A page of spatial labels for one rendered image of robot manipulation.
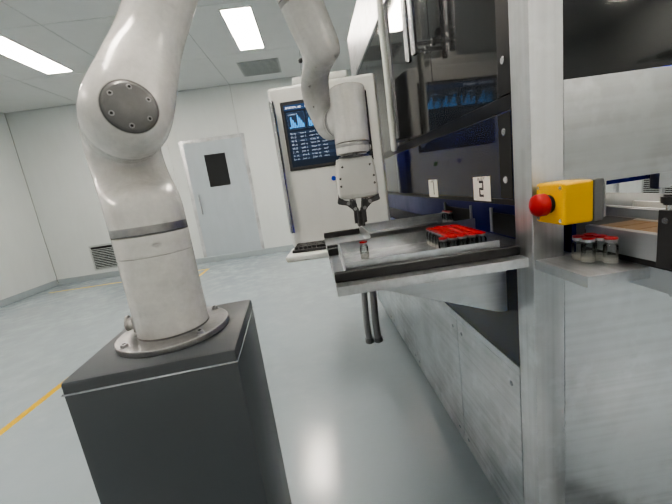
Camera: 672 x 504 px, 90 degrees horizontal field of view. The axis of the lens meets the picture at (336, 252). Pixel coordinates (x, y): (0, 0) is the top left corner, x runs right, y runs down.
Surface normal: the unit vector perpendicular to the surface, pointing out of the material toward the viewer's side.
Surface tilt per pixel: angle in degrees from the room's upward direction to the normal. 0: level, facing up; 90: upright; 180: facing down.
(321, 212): 90
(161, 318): 90
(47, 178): 90
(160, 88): 74
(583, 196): 90
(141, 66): 66
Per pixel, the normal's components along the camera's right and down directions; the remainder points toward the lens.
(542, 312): 0.07, 0.19
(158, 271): 0.44, 0.11
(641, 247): -0.99, 0.15
